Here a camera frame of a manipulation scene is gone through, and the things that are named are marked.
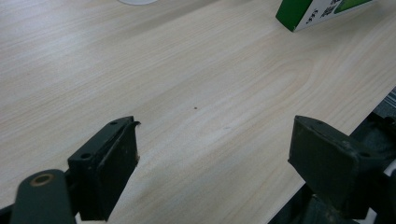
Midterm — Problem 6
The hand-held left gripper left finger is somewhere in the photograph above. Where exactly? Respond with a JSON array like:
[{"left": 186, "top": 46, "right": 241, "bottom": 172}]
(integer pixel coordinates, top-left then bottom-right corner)
[{"left": 67, "top": 116, "right": 141, "bottom": 222}]

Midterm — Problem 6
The white round object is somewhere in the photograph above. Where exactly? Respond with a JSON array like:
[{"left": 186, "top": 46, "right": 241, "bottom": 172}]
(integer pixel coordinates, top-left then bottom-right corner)
[{"left": 117, "top": 0, "right": 159, "bottom": 6}]

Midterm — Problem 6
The green and white carton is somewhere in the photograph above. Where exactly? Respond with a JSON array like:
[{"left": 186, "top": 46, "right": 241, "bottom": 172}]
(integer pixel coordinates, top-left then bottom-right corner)
[{"left": 275, "top": 0, "right": 377, "bottom": 33}]

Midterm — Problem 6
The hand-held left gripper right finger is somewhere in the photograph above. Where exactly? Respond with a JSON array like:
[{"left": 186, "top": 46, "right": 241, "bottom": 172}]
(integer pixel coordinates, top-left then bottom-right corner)
[{"left": 288, "top": 115, "right": 387, "bottom": 220}]

